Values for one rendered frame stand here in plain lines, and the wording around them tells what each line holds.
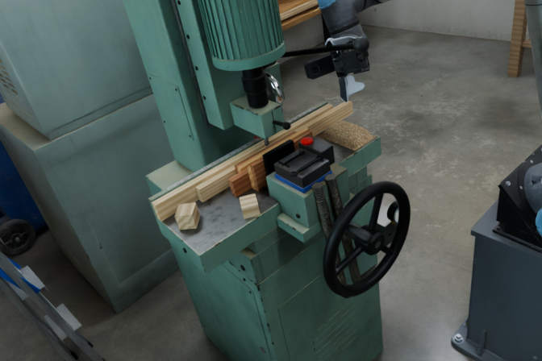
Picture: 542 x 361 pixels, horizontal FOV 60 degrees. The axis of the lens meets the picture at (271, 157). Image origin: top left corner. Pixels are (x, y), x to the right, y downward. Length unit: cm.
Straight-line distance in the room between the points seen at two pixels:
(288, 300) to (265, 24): 71
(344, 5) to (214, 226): 71
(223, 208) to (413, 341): 106
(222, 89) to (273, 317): 61
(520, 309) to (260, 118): 102
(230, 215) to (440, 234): 142
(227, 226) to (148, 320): 120
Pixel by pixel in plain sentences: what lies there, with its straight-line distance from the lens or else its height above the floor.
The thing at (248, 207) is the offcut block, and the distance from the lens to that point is 106.
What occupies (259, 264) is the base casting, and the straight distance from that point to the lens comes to 116.
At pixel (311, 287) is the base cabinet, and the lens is 135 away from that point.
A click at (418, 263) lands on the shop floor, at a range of 220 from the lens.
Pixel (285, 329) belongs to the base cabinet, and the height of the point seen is 50.
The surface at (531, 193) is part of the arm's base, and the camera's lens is 147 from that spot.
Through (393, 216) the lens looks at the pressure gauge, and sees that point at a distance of 139.
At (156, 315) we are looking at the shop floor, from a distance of 222.
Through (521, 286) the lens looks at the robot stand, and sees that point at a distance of 162.
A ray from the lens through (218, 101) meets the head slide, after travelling 122.
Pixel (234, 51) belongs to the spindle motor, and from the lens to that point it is 105.
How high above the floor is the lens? 157
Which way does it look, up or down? 32 degrees down
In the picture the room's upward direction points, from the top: 11 degrees counter-clockwise
